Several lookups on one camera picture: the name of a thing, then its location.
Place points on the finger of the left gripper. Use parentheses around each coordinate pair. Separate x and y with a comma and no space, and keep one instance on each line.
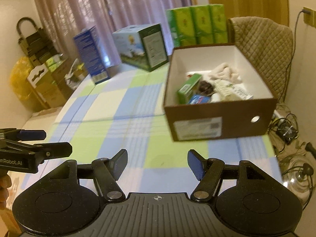
(15,134)
(55,149)

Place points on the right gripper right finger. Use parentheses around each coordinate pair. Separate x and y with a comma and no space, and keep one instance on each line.
(208,172)

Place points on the white pill bottle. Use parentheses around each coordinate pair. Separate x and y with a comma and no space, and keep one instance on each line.
(215,98)

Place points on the blue clear plastic box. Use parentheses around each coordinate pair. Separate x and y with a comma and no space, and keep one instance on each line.
(199,99)

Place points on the quilted beige covered chair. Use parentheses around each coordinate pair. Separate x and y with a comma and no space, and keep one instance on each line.
(267,45)

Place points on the green tissue pack bundle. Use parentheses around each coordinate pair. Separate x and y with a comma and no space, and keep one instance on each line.
(198,24)

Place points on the wall power socket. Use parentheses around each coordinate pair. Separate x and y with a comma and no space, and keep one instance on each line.
(309,17)

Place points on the pink curtain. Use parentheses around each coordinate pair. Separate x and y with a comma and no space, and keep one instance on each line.
(64,19)

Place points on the white medicine box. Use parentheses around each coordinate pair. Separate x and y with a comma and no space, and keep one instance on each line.
(231,92)

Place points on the green medicine box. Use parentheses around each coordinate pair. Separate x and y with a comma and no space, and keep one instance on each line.
(189,88)

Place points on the green cow milk box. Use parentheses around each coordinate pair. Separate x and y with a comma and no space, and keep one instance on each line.
(141,46)

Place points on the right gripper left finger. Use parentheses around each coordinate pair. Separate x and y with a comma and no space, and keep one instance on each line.
(106,173)

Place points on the cardboard box with handle cutout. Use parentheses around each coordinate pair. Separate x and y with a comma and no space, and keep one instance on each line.
(42,81)

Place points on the white knitted sock bundle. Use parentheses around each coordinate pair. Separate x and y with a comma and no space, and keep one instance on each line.
(225,72)

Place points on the dark brown fuzzy socks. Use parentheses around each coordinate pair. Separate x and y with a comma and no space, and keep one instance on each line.
(205,88)

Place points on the yellow plastic bag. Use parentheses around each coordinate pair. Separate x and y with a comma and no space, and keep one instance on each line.
(21,87)

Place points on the plaid bed sheet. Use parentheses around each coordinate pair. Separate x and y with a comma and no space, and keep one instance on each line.
(126,112)

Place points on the brown cardboard shoe box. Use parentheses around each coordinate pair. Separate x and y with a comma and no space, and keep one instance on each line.
(214,92)

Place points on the white plastic bag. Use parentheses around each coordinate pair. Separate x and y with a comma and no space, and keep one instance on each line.
(76,74)

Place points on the small black fan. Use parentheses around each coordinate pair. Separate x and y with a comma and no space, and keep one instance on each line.
(287,132)

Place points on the blue milk carton box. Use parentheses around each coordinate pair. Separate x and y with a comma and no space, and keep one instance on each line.
(90,52)

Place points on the person's left hand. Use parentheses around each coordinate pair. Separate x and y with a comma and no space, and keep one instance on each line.
(5,184)

